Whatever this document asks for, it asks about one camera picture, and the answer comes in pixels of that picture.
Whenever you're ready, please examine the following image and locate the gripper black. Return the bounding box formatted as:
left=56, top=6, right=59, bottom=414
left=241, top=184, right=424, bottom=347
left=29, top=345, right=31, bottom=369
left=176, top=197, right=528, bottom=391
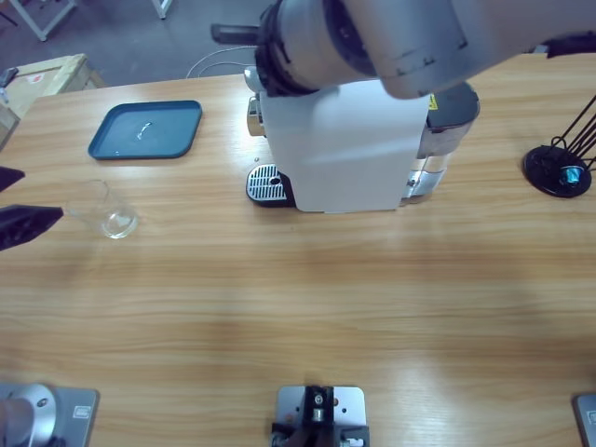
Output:
left=210, top=2, right=318, bottom=98

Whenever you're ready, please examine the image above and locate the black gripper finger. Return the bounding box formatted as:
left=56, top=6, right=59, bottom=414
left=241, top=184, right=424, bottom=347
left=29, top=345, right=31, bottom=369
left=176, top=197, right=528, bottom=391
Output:
left=0, top=166, right=27, bottom=193
left=0, top=204, right=65, bottom=252

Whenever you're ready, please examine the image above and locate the clear drinking glass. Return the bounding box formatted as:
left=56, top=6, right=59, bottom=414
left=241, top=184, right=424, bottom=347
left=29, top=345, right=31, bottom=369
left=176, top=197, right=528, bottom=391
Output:
left=64, top=179, right=140, bottom=241

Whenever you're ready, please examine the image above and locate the white capsule coffee machine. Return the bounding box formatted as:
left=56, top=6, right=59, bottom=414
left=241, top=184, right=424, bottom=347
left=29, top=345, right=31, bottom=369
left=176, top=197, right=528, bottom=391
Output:
left=246, top=78, right=432, bottom=216

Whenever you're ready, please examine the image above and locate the pale wooden box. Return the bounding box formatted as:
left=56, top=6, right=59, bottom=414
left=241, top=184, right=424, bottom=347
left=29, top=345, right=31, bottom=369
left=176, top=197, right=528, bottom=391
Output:
left=0, top=100, right=22, bottom=153

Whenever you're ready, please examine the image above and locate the wooden crate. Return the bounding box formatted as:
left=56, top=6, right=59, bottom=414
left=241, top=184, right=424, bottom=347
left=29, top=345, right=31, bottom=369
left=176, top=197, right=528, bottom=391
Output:
left=7, top=53, right=107, bottom=123

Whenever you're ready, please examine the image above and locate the blue plastic tray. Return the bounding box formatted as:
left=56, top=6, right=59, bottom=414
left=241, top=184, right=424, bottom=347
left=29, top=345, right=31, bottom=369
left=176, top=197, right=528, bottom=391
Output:
left=87, top=100, right=204, bottom=162

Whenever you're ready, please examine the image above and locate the black drip tray metal grate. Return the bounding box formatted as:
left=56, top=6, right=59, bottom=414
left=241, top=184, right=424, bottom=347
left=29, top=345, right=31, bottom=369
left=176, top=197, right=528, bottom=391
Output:
left=245, top=162, right=295, bottom=209

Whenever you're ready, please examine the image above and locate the black capsule holder with rods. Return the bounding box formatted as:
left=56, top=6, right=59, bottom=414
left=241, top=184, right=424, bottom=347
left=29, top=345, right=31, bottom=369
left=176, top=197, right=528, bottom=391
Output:
left=521, top=92, right=596, bottom=199

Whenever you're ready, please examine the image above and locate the white cable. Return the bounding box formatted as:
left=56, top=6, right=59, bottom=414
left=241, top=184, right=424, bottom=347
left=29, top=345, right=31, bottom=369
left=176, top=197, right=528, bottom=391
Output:
left=185, top=44, right=256, bottom=80

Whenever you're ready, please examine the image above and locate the white metal table frame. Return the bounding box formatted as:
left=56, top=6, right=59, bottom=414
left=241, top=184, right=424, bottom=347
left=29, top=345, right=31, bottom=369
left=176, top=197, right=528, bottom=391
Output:
left=0, top=0, right=78, bottom=43
left=151, top=0, right=181, bottom=20

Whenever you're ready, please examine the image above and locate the grey base plate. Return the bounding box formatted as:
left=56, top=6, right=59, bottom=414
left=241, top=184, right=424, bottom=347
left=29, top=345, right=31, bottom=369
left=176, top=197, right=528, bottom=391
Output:
left=571, top=393, right=596, bottom=447
left=44, top=386, right=102, bottom=447

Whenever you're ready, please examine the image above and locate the grey camera stand dark post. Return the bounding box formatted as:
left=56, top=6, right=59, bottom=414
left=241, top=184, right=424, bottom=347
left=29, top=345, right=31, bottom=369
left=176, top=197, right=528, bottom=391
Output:
left=269, top=384, right=373, bottom=447

